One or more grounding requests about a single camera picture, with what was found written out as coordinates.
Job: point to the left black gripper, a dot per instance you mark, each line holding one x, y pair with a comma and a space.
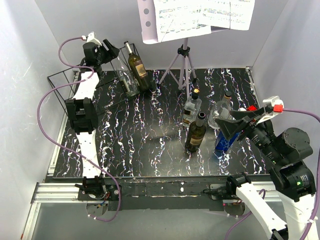
112, 51

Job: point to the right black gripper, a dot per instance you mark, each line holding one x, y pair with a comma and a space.
229, 127

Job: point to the small clear glass bottle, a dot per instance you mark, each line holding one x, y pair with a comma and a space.
220, 110

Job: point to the blue square bottle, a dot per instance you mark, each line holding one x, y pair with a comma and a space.
221, 144

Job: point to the dark green wine bottle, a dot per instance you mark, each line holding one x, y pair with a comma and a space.
138, 69

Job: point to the green wine bottle silver neck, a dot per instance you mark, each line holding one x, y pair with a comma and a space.
196, 133

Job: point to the tall clear bottle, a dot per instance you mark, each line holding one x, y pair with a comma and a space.
125, 77

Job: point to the clear bottle black cap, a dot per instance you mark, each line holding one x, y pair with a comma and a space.
191, 108

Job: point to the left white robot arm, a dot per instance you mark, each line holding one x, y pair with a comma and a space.
83, 117

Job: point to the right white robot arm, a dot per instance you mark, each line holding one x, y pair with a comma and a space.
294, 182

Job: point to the red yellow toy block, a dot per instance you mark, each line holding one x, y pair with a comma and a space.
251, 108

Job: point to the lilac music stand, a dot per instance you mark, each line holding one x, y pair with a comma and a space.
181, 67

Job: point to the left sheet music page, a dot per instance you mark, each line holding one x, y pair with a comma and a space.
179, 19

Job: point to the sheet music page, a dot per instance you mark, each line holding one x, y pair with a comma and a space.
179, 19
227, 14

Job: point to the right sheet music page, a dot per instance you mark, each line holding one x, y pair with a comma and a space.
227, 14

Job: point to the black wire wine rack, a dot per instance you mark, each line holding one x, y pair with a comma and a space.
73, 75

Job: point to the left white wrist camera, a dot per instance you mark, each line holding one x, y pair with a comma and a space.
91, 38

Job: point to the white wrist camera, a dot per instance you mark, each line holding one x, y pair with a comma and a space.
91, 38
272, 106

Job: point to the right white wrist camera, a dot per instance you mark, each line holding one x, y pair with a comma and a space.
272, 106

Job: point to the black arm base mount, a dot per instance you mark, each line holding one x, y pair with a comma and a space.
158, 193

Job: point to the aluminium frame rail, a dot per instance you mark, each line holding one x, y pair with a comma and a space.
66, 192

